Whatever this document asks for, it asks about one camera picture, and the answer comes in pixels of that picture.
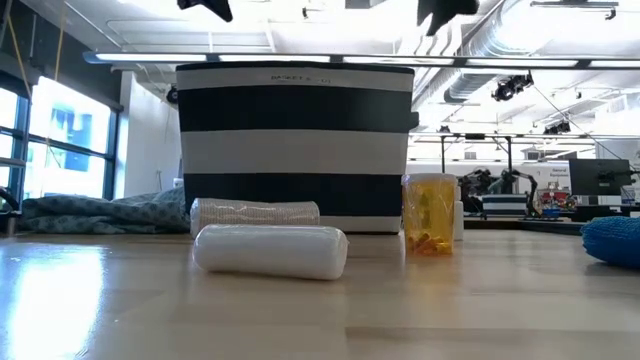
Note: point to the large window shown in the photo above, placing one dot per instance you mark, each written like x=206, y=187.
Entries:
x=70, y=130

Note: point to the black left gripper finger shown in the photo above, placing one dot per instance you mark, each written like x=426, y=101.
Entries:
x=210, y=4

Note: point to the knit white bandage roll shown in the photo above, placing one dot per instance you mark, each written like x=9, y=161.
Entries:
x=250, y=212

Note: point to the small plain white bottle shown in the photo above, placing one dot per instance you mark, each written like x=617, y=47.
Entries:
x=459, y=220

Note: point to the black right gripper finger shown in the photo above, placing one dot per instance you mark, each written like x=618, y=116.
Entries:
x=442, y=9

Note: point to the black computer monitor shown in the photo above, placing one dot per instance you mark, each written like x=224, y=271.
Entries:
x=600, y=177

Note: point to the black background robot arms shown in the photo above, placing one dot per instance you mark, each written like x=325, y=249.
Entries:
x=477, y=187

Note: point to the orange transparent pill bottle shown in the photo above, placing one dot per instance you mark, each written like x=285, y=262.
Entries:
x=429, y=215

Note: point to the black background rig frame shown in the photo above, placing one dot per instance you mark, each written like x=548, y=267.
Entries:
x=509, y=155

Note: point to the overhead light bar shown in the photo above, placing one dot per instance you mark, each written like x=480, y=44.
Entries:
x=525, y=63

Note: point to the patterned grey-green cloth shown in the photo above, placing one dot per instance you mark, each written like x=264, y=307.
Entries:
x=110, y=215

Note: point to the dark background table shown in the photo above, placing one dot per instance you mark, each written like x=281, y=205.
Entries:
x=555, y=226

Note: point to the white background cup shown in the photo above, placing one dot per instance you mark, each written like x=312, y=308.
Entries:
x=178, y=183

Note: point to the silver ceiling air duct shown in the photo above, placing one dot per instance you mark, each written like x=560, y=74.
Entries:
x=470, y=85

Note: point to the ceiling track light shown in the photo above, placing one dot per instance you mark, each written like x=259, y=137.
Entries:
x=575, y=3

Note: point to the black ceiling spotlight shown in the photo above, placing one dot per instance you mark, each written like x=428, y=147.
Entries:
x=510, y=87
x=557, y=128

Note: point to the blue mesh bandage roll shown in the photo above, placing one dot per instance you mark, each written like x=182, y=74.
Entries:
x=612, y=242

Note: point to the smooth white bandage roll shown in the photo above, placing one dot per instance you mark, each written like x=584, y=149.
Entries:
x=270, y=252

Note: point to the small background striped basket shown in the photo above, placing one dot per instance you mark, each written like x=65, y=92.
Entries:
x=504, y=205

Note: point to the navy white striped fabric basket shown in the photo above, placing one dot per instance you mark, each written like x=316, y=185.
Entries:
x=295, y=150

